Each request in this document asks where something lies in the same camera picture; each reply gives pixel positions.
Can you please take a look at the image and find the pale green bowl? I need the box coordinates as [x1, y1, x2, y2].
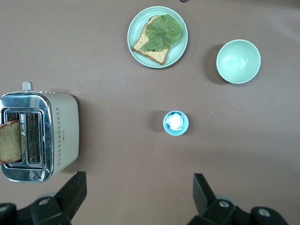
[216, 39, 262, 84]

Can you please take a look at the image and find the cream and chrome toaster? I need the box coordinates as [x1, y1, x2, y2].
[0, 81, 80, 183]

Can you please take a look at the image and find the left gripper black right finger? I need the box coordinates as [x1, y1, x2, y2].
[187, 173, 237, 225]

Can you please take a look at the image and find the green lettuce leaf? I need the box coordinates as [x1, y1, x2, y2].
[140, 14, 183, 52]

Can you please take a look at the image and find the blue cup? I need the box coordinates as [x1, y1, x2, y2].
[163, 110, 189, 136]

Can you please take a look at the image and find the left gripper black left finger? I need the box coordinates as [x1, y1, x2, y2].
[30, 172, 87, 225]

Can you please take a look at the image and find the pale green plate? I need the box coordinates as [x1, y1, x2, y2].
[127, 6, 189, 69]

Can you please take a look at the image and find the brown bread slice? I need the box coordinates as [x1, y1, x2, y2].
[131, 15, 171, 66]

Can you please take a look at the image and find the brown toast slice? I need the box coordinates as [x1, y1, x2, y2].
[0, 120, 23, 164]

